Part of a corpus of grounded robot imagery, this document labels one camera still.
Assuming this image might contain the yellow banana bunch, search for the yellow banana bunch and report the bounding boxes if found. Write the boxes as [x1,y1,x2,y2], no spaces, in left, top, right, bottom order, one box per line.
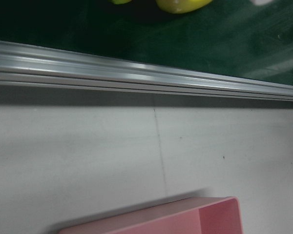
[107,0,213,14]

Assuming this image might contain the pink plastic basket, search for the pink plastic basket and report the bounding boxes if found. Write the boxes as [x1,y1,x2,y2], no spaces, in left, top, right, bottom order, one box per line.
[58,196,244,234]

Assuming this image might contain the green conveyor belt with rails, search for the green conveyor belt with rails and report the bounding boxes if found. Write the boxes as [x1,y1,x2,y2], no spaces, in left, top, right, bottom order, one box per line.
[0,0,293,103]

